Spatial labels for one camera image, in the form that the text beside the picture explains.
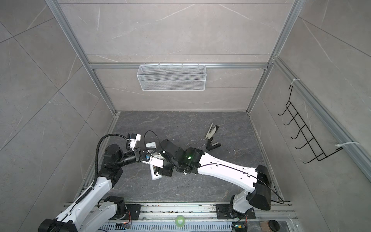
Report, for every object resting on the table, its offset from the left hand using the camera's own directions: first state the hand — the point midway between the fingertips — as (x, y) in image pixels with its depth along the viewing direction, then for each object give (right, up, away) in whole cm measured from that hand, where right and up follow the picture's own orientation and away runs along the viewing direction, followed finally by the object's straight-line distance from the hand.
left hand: (155, 149), depth 71 cm
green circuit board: (+42, -38, -1) cm, 57 cm away
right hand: (+2, -6, -3) cm, 7 cm away
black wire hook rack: (+73, +4, -7) cm, 74 cm away
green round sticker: (+12, -36, 0) cm, 39 cm away
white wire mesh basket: (+5, +46, +29) cm, 54 cm away
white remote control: (+1, -11, -2) cm, 12 cm away
